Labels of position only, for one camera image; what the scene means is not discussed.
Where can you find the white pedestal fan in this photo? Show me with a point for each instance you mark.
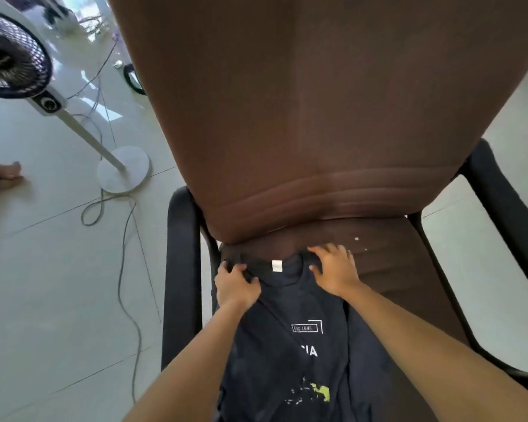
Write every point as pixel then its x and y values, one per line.
pixel 13 57

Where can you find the brown office chair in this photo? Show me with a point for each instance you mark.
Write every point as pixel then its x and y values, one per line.
pixel 334 105

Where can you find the person's right little finger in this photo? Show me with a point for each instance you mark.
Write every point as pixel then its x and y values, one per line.
pixel 351 258

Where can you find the person's right thumb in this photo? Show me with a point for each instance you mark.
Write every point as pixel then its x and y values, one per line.
pixel 316 272

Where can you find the person's left forearm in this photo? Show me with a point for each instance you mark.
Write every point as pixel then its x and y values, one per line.
pixel 193 369

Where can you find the person's left thumb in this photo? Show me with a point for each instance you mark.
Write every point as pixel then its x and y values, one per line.
pixel 254 281

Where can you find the person's right forearm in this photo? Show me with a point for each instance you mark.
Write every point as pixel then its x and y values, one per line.
pixel 422 347

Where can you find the black chair armrest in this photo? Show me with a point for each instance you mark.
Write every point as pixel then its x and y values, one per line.
pixel 182 276
pixel 506 215

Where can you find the person's right middle finger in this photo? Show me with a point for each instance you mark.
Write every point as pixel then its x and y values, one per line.
pixel 330 250

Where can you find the dark navy printed t-shirt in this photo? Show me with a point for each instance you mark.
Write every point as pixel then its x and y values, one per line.
pixel 286 347

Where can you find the person's left hand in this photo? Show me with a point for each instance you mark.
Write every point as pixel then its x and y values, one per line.
pixel 235 290

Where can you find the person's right hand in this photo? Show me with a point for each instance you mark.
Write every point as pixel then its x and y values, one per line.
pixel 339 274

